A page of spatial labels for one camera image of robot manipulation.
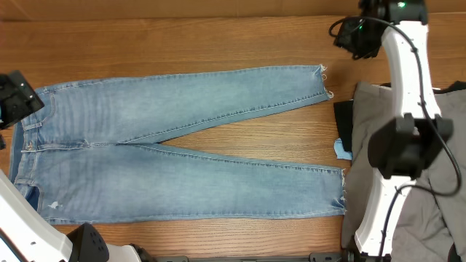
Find light blue denim jeans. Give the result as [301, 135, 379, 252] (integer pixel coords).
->
[9, 65, 344, 224]

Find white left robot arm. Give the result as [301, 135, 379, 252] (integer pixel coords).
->
[1, 71, 155, 262]

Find black garment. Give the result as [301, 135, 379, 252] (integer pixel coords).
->
[333, 81, 465, 152]

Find small light blue cloth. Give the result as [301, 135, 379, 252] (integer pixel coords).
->
[333, 138, 352, 161]

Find grey garment pile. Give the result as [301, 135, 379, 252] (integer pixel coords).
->
[341, 82, 465, 261]

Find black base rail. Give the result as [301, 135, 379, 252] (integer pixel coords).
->
[153, 253, 344, 262]

